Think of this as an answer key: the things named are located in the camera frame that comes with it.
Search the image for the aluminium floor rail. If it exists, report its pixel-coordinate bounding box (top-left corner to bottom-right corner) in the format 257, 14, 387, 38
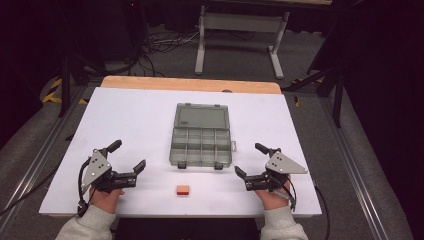
0, 84, 88, 231
318, 96, 391, 240

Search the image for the person's right hand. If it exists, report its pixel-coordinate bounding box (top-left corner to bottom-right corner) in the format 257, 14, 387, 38
254, 180, 295, 212

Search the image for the black cable on floor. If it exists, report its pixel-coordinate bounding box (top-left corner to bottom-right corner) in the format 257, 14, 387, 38
0, 159, 64, 218

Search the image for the yellow black floor tape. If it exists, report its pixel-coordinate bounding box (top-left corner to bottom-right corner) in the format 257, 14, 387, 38
41, 78, 88, 106

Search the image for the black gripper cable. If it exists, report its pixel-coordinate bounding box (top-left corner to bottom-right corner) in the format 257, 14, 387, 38
76, 156, 98, 218
270, 175, 298, 213

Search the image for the clear plastic compartment box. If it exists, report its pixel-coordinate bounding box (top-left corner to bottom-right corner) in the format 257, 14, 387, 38
168, 102, 238, 171

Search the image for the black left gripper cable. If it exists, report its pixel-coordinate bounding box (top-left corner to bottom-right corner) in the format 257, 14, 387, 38
76, 156, 98, 218

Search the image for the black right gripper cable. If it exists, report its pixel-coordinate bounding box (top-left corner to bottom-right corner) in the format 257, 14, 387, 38
270, 175, 298, 213

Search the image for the person's left hand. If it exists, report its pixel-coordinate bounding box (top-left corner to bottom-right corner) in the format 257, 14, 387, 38
88, 186, 126, 215

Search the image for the wooden table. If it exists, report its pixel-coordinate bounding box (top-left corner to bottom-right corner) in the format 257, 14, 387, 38
99, 75, 283, 95

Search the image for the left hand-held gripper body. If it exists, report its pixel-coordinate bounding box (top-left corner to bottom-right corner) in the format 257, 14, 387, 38
81, 149, 138, 194

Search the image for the black metal stand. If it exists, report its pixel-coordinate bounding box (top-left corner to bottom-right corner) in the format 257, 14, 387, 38
283, 49, 346, 129
54, 49, 111, 118

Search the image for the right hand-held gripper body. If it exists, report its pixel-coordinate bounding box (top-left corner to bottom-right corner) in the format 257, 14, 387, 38
245, 151, 309, 192

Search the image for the grey metal stand frame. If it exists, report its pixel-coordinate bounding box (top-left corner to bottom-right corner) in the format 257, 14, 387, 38
194, 4, 291, 80

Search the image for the black cable beside table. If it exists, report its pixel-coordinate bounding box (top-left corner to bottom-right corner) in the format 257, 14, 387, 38
313, 184, 332, 240

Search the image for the bundle of floor cables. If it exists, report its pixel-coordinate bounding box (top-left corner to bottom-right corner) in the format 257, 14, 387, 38
134, 28, 201, 78

